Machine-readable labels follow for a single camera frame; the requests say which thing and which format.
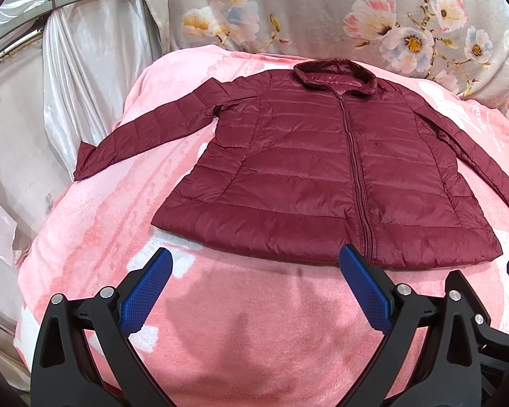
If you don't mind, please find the white satin curtain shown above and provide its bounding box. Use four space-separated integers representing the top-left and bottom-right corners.
0 0 161 392

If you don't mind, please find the grey floral quilt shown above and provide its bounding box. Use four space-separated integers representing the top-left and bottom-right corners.
146 0 509 120

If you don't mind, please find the pink fleece blanket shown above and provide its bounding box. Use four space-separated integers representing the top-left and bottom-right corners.
13 45 509 406

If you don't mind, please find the maroon puffer jacket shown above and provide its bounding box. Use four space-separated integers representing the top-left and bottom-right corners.
74 60 509 269

